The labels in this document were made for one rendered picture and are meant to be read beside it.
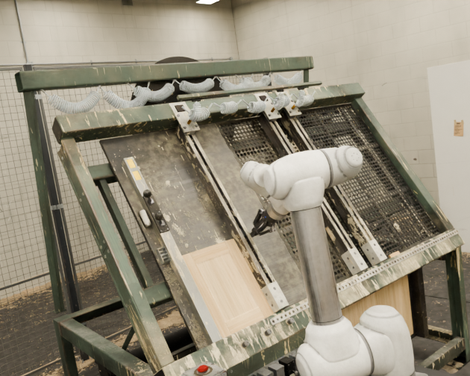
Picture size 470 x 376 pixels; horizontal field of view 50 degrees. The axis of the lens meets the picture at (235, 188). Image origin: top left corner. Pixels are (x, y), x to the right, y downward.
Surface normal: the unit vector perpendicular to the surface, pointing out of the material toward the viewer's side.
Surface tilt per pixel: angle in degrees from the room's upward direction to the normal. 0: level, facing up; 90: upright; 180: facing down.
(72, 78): 90
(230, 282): 56
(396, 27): 90
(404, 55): 90
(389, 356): 90
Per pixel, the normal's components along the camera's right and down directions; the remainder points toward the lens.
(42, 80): 0.62, 0.01
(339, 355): 0.16, -0.07
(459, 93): -0.70, 0.19
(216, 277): 0.44, -0.53
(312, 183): 0.32, 0.07
